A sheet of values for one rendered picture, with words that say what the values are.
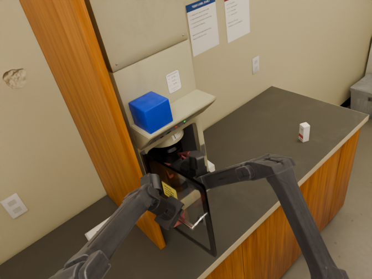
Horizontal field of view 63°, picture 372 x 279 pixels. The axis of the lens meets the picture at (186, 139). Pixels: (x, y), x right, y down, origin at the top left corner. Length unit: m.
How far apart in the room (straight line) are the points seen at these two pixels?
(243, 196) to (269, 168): 0.72
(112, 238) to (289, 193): 0.45
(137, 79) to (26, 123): 0.57
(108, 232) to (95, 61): 0.44
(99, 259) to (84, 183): 1.06
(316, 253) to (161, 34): 0.80
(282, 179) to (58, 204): 1.15
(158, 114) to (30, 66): 0.59
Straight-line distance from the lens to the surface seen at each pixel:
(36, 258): 1.63
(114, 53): 0.99
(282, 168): 0.83
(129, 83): 1.04
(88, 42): 0.85
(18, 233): 1.68
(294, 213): 0.85
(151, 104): 0.99
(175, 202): 1.05
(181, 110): 1.10
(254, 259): 1.72
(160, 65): 1.09
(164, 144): 1.26
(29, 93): 1.38
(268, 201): 1.50
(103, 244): 0.69
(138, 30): 1.02
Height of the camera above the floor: 2.07
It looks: 36 degrees down
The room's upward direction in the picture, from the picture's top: 11 degrees counter-clockwise
